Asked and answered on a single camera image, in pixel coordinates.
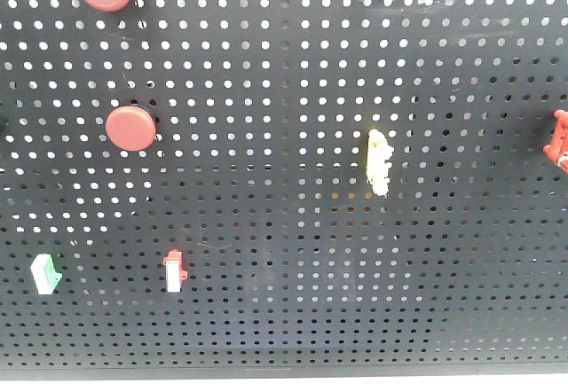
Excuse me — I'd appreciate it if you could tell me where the lower red mushroom button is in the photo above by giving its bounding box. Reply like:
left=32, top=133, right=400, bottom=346
left=105, top=106, right=156, bottom=151

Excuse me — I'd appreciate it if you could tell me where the red toggle switch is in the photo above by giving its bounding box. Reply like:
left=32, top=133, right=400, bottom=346
left=542, top=109, right=568, bottom=172

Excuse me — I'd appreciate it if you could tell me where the yellow toggle switch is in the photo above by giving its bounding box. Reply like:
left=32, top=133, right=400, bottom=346
left=366, top=129, right=394, bottom=197

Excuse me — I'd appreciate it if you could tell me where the green white rocker switch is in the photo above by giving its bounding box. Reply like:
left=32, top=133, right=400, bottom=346
left=30, top=254, right=63, bottom=295

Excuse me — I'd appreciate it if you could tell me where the red white rocker switch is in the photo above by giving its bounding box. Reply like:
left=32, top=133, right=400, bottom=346
left=162, top=249, right=188, bottom=293

